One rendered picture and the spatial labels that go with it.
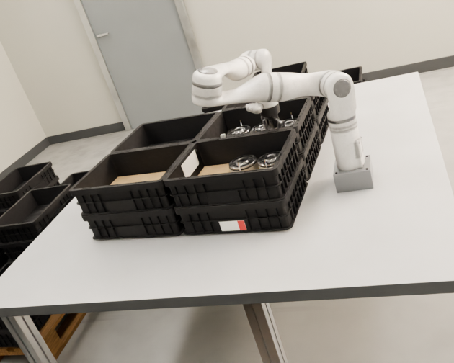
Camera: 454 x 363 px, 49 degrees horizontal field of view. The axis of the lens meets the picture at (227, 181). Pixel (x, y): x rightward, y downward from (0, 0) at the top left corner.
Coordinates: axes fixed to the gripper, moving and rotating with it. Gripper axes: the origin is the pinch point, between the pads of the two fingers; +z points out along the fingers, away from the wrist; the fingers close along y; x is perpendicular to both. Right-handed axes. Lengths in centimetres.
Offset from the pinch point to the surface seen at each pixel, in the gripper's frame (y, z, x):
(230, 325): 21, 85, 37
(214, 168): 5.2, 2.1, 25.6
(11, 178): 189, 28, 106
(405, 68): 191, 77, -233
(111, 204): 9, -1, 65
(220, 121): 29.8, -5.2, 8.8
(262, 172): -32.8, -7.2, 23.3
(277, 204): -34.1, 4.6, 21.9
